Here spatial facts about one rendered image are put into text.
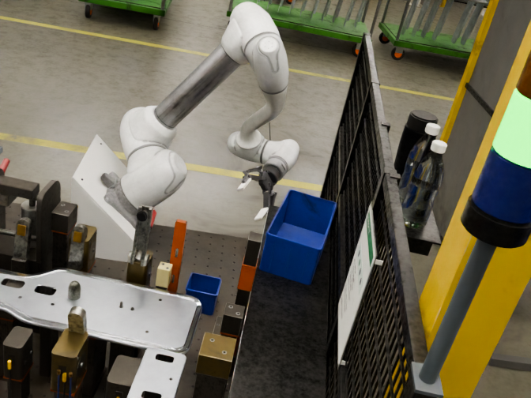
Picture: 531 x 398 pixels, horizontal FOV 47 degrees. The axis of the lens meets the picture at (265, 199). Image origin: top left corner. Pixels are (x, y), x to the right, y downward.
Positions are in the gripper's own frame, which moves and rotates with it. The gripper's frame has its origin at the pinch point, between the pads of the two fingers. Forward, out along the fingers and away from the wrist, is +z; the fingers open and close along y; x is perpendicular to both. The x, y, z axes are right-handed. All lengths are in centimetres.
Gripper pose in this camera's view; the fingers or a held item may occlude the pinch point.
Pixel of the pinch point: (250, 203)
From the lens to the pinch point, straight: 225.2
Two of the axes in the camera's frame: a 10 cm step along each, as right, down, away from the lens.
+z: -4.0, 5.7, -7.2
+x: -7.9, 1.8, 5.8
